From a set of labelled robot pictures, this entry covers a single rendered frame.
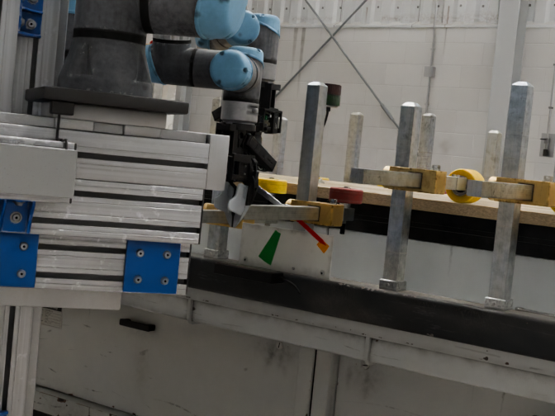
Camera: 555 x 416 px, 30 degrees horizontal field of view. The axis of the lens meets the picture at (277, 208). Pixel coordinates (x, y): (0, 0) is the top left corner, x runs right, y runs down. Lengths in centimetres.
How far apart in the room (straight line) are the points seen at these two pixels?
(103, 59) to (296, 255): 92
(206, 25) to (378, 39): 955
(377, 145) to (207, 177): 936
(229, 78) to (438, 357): 76
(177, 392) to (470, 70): 786
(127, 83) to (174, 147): 12
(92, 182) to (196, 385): 141
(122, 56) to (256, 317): 104
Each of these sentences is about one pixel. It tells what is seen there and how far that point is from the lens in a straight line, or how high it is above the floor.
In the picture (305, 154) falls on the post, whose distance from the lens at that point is 240.
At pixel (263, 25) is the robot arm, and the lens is 239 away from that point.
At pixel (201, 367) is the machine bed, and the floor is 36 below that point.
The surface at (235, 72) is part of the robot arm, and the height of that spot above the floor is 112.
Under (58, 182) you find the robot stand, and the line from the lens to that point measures 150.
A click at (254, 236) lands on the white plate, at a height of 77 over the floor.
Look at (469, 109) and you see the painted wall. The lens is 1047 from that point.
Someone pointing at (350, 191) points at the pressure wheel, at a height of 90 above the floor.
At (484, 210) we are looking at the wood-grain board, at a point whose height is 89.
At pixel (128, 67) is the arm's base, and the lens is 164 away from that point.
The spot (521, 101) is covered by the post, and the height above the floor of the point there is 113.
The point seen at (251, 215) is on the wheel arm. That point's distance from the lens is 215.
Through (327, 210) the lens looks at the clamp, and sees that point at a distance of 235.
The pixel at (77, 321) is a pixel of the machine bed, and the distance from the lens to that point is 325.
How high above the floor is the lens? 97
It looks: 3 degrees down
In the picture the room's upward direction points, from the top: 6 degrees clockwise
